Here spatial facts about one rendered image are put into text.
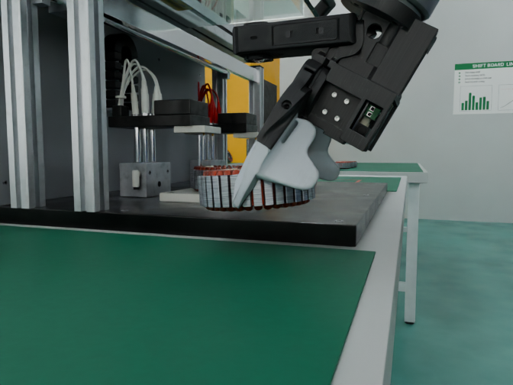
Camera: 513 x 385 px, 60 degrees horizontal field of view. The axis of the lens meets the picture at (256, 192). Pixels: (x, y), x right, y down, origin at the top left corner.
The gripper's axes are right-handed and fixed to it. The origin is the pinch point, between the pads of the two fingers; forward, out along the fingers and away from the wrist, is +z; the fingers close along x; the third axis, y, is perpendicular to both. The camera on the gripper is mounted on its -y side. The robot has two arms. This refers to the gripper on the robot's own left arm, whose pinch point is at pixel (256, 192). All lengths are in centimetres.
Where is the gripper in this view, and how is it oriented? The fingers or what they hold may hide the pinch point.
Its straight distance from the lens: 43.3
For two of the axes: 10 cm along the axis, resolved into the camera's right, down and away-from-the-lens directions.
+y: 8.2, 5.2, -2.4
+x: 3.3, -0.9, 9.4
